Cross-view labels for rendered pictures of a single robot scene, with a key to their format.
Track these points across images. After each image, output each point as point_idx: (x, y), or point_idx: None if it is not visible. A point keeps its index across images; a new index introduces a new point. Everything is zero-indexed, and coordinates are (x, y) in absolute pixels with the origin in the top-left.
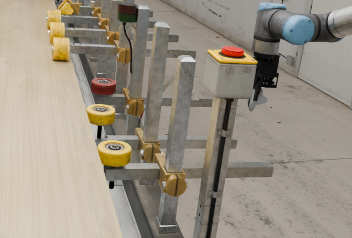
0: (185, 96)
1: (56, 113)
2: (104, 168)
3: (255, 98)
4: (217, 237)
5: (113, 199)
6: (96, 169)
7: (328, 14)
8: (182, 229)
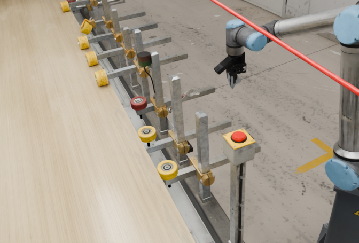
0: (204, 134)
1: (121, 143)
2: None
3: (234, 81)
4: (219, 147)
5: None
6: (163, 190)
7: (274, 25)
8: (196, 147)
